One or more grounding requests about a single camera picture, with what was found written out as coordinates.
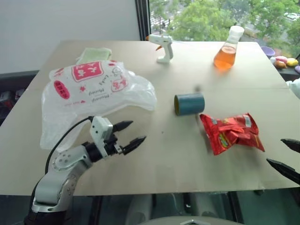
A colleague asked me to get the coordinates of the dark low shelf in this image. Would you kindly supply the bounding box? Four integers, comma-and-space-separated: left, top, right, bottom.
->
0, 69, 40, 128

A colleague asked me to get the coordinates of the purple bowl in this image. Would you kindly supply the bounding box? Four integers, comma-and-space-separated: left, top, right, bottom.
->
260, 45, 275, 58

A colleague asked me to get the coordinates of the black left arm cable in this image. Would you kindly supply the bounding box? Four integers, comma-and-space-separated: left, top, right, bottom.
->
45, 116, 94, 175

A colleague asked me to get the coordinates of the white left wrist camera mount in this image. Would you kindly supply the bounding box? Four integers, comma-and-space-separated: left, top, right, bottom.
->
90, 116, 114, 160

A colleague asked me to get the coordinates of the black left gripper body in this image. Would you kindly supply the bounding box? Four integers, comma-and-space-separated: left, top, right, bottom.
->
104, 131, 125, 157

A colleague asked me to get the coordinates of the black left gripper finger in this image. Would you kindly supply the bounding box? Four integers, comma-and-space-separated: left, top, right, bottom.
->
112, 120, 135, 134
121, 135, 147, 155

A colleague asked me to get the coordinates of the blue tape roll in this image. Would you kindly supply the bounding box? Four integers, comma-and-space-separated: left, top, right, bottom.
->
173, 92, 206, 117

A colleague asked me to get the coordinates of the white hot glue gun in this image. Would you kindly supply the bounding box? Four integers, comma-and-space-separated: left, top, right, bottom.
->
145, 34, 174, 64

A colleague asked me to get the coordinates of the yellow toy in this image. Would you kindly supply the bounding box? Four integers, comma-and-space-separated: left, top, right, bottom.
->
286, 57, 299, 68

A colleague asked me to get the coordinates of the white pink-printed plastic bag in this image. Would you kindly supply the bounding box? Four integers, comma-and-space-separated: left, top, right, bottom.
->
39, 59, 158, 151

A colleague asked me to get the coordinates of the orange liquid bottle white cap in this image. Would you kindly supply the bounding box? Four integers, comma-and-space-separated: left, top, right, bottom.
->
213, 25, 245, 70

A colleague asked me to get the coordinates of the green folded cloth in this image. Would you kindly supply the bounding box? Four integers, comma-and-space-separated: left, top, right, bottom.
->
75, 47, 112, 65

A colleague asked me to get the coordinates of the white pale object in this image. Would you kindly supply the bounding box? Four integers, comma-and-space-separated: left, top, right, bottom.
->
285, 78, 300, 99

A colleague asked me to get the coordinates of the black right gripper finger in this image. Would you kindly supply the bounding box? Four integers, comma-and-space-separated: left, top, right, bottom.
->
280, 138, 300, 153
266, 158, 300, 186

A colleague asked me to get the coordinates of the red snack bag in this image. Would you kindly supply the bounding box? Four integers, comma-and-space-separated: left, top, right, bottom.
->
199, 112, 266, 156

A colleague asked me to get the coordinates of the dark window frame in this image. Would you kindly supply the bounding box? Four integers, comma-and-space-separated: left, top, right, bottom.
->
135, 0, 151, 41

